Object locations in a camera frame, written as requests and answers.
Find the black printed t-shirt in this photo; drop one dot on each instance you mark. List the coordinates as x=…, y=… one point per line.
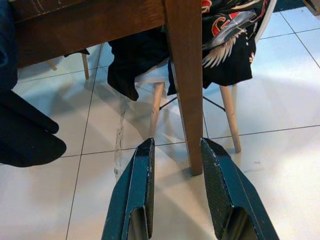
x=25, y=137

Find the white chair wooden legs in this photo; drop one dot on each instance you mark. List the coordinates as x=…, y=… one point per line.
x=231, y=117
x=86, y=67

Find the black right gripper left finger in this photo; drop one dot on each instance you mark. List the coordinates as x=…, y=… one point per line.
x=135, y=195

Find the brown wooden table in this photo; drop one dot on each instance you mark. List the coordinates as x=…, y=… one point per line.
x=185, y=75

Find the black crane print garment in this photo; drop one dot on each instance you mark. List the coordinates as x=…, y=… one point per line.
x=230, y=62

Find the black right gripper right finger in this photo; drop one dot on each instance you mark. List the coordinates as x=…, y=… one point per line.
x=232, y=195

